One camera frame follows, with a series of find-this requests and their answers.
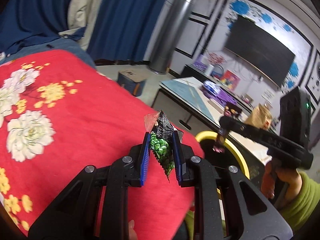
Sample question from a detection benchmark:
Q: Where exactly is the person's right forearm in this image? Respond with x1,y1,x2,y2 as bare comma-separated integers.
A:
277,171,320,232

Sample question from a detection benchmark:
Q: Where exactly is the white blue tissue pack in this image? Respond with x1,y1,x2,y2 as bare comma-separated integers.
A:
203,80,220,92

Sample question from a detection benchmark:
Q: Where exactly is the purple box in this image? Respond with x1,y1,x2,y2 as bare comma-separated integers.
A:
194,55,208,70

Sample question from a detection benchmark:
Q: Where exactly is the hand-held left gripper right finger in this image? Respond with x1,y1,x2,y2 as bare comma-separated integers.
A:
172,130,293,240

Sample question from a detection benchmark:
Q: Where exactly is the beige curtain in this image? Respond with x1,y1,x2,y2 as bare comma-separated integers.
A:
59,0,110,50

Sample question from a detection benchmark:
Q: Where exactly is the red floral blanket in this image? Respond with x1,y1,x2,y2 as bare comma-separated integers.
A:
0,49,204,237

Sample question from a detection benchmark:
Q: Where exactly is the person's right hand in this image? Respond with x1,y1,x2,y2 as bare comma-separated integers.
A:
261,159,304,201

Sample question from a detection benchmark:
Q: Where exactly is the silver tower air conditioner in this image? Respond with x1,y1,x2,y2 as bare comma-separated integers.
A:
149,0,198,75

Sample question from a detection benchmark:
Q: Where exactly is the green black snack packet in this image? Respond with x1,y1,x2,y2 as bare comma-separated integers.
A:
144,109,184,183

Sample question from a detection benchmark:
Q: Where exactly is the dark pink wrapper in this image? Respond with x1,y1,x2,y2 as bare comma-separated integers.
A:
212,104,243,153

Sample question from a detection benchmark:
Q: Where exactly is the narrow blue curtain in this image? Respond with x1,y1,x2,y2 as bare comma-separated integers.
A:
86,0,175,62

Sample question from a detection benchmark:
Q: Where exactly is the black wall television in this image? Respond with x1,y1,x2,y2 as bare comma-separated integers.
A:
223,15,296,88

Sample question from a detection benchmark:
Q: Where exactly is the small black framed wall panel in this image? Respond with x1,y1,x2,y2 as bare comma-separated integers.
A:
189,0,224,20

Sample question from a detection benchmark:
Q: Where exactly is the tall black framed wall panel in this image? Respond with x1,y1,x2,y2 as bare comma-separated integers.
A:
174,17,209,57

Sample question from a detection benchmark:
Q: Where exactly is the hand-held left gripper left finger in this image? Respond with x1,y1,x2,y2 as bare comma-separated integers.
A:
27,132,152,240

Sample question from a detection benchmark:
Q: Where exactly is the round blue sand ornament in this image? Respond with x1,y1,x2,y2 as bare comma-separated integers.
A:
212,64,224,79

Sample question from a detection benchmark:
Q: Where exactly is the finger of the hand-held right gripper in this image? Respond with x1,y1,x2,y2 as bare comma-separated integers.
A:
219,116,263,141

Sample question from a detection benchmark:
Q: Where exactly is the yellow trash bin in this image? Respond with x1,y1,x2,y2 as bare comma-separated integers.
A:
194,130,267,193

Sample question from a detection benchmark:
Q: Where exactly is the blue square storage stool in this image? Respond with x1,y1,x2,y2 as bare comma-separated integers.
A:
117,70,147,97

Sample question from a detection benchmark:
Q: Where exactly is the white wall notice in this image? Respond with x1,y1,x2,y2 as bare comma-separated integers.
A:
261,90,277,100

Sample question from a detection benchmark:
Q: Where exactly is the black television cabinet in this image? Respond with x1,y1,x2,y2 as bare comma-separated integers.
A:
180,64,253,113

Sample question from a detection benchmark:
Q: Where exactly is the colourful painting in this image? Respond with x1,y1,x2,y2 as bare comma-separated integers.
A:
220,70,241,88

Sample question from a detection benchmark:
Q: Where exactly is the person's left hand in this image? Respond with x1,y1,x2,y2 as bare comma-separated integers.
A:
127,219,138,240

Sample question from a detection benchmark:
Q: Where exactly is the marble top coffee table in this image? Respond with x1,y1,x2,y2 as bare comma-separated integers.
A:
151,77,278,178

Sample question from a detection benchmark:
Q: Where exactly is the wide blue curtain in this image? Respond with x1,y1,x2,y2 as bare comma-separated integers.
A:
0,0,83,55

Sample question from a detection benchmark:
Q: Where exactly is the dark blue bed sheet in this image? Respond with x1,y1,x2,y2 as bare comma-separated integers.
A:
0,27,97,68

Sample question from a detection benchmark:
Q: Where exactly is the large brown paper bag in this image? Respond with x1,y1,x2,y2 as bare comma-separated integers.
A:
244,104,274,130

